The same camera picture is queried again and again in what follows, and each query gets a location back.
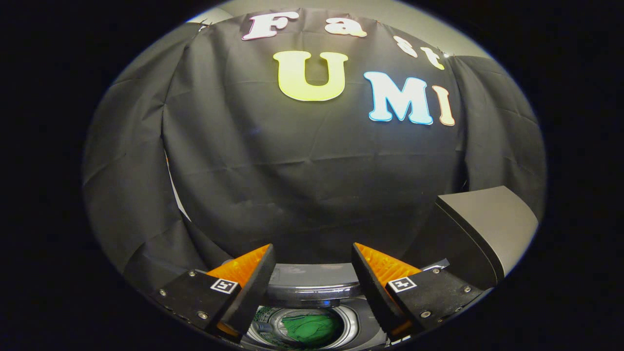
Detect beige cabinet with dark top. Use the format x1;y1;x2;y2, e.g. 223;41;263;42
402;185;539;291

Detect black backdrop cloth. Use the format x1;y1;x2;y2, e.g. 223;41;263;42
82;7;546;293

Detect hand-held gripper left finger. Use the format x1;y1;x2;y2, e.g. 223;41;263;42
149;244;277;342

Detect green polo shirt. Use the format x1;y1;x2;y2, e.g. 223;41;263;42
280;313;344;349

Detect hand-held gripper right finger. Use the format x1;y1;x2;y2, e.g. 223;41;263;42
351;242;488;342

